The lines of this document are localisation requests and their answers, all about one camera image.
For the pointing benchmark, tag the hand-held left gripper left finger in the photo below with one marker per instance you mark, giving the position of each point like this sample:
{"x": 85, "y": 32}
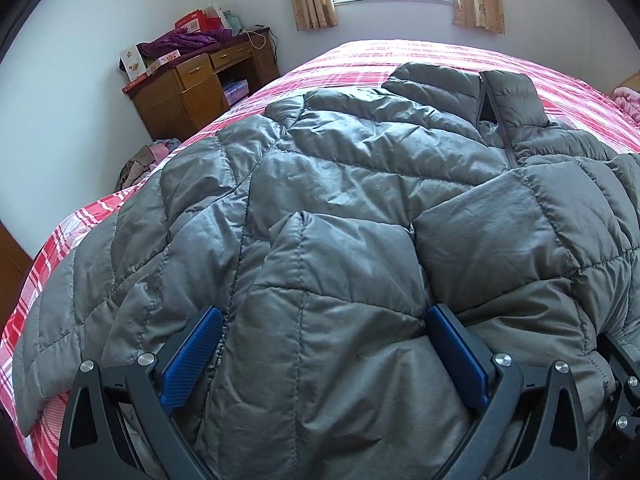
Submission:
{"x": 192, "y": 360}

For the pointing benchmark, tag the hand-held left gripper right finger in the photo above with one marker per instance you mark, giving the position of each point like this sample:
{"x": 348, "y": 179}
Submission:
{"x": 457, "y": 355}

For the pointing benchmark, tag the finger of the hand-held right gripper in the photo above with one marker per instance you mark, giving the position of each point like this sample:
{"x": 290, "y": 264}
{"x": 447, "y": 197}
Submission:
{"x": 625, "y": 395}

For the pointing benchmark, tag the grey puffer jacket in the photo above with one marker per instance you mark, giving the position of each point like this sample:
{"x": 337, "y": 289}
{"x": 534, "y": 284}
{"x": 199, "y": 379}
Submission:
{"x": 350, "y": 185}

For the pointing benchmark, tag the pile of clothes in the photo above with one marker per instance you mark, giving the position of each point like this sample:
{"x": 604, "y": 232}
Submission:
{"x": 145, "y": 165}

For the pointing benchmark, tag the wooden door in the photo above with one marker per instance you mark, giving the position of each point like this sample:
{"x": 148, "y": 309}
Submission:
{"x": 12, "y": 270}

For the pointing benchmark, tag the wooden desk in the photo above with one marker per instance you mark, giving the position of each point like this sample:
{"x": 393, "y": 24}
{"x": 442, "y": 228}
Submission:
{"x": 165, "y": 110}

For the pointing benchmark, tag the blue box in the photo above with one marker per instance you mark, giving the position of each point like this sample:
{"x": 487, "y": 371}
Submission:
{"x": 235, "y": 91}

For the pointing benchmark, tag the flat red box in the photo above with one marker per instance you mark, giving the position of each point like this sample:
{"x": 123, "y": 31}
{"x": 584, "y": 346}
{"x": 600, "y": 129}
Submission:
{"x": 135, "y": 82}

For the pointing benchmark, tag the pink blanket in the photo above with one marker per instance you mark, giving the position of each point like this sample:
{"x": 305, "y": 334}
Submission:
{"x": 629, "y": 105}

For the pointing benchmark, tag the flat pink box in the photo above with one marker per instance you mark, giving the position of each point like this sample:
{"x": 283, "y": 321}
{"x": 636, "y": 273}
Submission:
{"x": 162, "y": 61}

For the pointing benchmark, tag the white picture box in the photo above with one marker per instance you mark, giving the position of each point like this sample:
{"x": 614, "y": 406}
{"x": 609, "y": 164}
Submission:
{"x": 132, "y": 62}

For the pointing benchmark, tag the wooden headboard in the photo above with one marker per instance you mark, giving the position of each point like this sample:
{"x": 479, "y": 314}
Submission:
{"x": 631, "y": 81}

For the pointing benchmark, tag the red plaid bed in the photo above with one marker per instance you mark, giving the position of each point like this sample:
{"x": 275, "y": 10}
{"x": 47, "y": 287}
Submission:
{"x": 350, "y": 60}

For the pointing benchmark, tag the purple garment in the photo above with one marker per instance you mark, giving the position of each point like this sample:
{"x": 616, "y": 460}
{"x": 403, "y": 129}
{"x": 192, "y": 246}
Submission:
{"x": 185, "y": 42}

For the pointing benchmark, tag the red gift box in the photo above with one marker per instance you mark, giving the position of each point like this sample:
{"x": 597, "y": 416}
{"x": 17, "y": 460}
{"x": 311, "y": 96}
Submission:
{"x": 190, "y": 21}

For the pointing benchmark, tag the pale green bag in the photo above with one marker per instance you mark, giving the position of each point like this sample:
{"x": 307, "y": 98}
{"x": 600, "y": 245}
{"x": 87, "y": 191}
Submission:
{"x": 234, "y": 20}

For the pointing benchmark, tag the white paper bag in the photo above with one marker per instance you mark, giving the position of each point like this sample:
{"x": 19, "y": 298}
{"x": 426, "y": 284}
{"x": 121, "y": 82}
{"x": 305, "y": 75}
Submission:
{"x": 214, "y": 16}

